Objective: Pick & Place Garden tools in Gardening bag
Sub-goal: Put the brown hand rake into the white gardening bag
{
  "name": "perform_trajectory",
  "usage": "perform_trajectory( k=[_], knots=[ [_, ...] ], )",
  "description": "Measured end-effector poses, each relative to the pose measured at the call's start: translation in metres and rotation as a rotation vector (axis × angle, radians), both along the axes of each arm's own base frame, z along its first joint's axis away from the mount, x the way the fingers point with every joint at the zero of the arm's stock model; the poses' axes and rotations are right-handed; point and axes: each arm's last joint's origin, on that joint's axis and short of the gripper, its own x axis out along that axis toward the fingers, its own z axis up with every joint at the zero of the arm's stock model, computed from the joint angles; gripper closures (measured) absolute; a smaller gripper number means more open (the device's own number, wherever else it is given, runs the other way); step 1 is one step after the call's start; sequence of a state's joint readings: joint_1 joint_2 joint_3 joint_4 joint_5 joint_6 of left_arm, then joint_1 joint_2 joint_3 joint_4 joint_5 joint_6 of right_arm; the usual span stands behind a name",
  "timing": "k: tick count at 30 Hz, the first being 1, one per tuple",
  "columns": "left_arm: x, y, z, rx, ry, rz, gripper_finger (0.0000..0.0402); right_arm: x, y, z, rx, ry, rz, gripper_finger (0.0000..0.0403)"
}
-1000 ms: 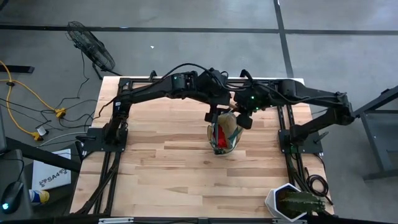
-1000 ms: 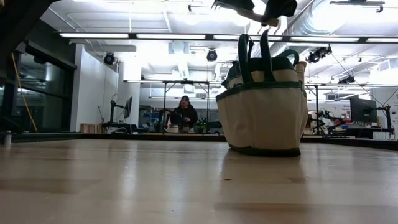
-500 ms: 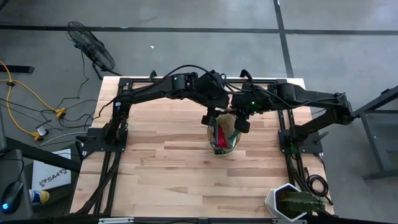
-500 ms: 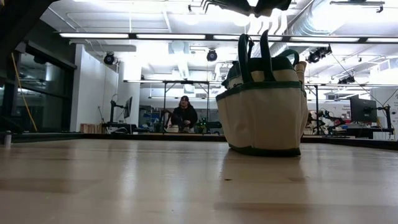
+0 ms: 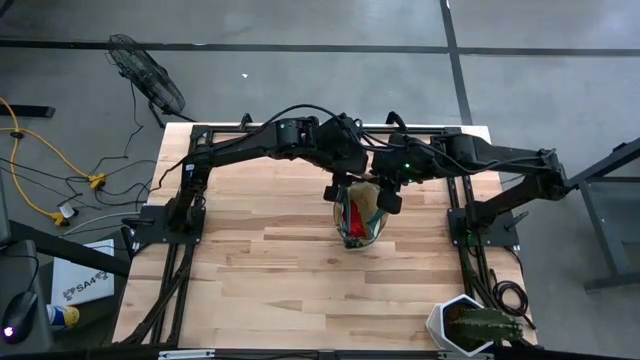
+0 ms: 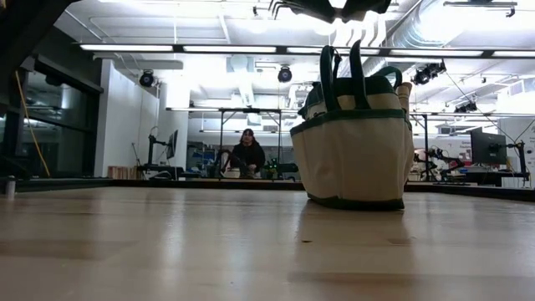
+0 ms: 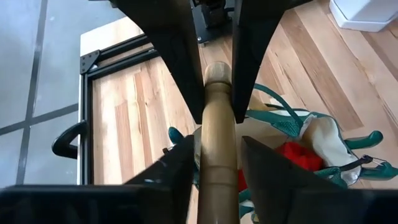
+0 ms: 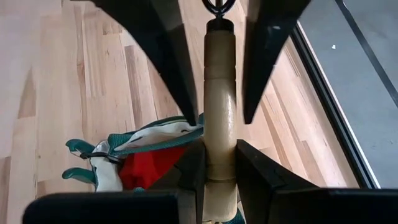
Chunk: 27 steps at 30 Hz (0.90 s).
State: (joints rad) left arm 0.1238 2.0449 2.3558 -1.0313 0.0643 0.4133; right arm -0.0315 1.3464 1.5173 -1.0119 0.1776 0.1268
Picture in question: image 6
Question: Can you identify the silver trowel wooden handle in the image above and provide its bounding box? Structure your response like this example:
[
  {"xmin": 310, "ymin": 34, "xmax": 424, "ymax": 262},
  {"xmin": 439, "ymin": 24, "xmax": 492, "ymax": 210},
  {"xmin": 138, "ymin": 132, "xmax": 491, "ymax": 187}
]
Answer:
[{"xmin": 395, "ymin": 81, "xmax": 414, "ymax": 116}]

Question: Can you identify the beige green canvas gardening bag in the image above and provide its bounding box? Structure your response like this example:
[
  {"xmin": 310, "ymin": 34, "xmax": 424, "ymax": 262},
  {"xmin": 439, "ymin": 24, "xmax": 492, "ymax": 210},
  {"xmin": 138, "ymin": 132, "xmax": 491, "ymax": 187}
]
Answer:
[{"xmin": 289, "ymin": 39, "xmax": 416, "ymax": 212}]

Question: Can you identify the small monitor on arm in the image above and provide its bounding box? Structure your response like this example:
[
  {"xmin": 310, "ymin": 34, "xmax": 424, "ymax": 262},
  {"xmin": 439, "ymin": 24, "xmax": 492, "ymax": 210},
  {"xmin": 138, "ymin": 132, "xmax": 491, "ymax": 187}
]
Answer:
[{"xmin": 166, "ymin": 129, "xmax": 180, "ymax": 161}]

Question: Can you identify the person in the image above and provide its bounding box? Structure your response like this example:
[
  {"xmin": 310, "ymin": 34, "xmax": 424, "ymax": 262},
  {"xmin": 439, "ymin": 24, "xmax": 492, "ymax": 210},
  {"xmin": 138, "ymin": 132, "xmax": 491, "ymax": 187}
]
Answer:
[{"xmin": 227, "ymin": 127, "xmax": 267, "ymax": 180}]

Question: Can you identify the large black monitor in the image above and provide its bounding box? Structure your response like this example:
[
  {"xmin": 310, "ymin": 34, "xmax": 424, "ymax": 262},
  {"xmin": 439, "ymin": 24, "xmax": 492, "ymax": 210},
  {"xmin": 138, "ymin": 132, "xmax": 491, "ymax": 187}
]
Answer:
[{"xmin": 470, "ymin": 130, "xmax": 508, "ymax": 166}]

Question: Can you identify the black background desk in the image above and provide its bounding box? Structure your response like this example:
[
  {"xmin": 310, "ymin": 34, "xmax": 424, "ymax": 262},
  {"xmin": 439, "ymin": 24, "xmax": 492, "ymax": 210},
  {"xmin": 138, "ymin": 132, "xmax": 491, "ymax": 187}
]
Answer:
[{"xmin": 453, "ymin": 165, "xmax": 532, "ymax": 188}]

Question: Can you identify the wooden crate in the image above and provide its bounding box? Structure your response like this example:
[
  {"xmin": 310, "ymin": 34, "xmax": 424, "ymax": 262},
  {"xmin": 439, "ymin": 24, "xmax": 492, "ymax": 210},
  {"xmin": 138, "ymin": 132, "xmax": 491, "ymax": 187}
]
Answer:
[{"xmin": 107, "ymin": 165, "xmax": 140, "ymax": 181}]

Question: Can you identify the black diagonal frame strut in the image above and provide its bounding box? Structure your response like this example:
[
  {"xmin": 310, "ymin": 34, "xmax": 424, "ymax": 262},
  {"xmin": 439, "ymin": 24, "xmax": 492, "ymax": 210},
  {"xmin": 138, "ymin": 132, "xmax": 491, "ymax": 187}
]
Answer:
[{"xmin": 0, "ymin": 0, "xmax": 83, "ymax": 87}]

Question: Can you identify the silver metal post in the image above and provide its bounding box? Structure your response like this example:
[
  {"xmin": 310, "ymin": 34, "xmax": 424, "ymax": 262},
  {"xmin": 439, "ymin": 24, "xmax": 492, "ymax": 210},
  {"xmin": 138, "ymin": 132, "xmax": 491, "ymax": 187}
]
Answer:
[{"xmin": 4, "ymin": 175, "xmax": 17, "ymax": 200}]

